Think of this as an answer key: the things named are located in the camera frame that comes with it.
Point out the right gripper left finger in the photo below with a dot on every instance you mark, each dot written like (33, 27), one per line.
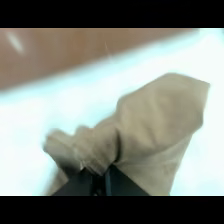
(78, 185)

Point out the brown shirt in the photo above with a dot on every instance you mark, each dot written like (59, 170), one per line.
(153, 123)

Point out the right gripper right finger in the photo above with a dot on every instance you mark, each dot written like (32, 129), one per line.
(125, 184)

